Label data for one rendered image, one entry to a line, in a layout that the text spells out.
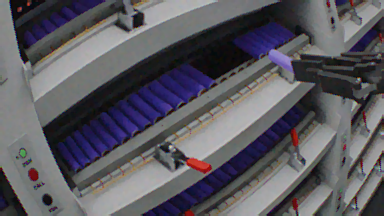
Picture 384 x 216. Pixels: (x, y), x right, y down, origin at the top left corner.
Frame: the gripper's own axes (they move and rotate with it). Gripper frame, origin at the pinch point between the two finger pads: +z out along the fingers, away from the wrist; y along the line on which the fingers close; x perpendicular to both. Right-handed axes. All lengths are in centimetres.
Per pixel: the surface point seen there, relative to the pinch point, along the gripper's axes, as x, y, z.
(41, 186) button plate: -0.5, 38.2, 12.0
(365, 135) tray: 45, -54, 27
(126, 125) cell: 1.7, 17.7, 22.7
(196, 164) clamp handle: 6.4, 15.9, 10.6
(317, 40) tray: 4.1, -26.4, 19.5
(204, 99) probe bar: 3.0, 6.4, 19.7
